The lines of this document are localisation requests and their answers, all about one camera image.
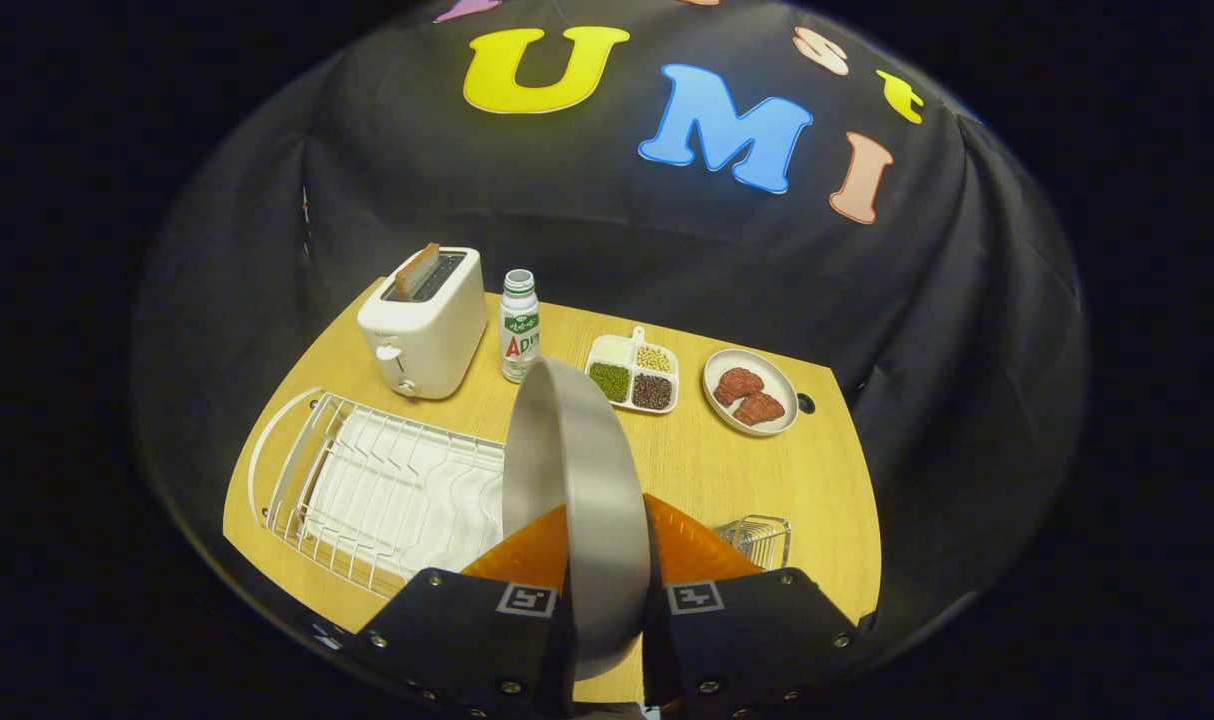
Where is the beige round plate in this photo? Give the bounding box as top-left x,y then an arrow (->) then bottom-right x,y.
502,357 -> 654,682

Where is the white toaster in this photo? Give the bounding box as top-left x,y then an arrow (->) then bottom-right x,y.
357,247 -> 490,401

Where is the beige plate with meat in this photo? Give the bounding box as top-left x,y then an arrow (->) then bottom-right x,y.
703,348 -> 800,438

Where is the brown toast slice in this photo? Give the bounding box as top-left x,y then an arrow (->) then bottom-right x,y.
394,242 -> 442,300

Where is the red meat piece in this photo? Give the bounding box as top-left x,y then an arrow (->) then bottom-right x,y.
734,392 -> 787,429
714,367 -> 766,407

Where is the white bottle green label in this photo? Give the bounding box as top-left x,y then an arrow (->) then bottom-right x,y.
498,269 -> 542,385

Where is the white wire dish rack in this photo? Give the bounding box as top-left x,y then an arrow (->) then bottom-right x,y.
247,388 -> 509,599

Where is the small wire basket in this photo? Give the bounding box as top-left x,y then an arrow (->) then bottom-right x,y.
712,515 -> 794,572

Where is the black backdrop cloth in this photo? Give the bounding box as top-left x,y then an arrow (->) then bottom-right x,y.
132,0 -> 1088,641

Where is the white divided dish with beans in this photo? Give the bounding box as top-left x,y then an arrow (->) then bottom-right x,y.
584,327 -> 680,416

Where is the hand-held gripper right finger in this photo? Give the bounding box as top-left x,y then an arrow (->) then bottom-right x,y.
642,493 -> 863,720

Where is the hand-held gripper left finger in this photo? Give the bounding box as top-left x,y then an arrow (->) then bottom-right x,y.
357,505 -> 579,720

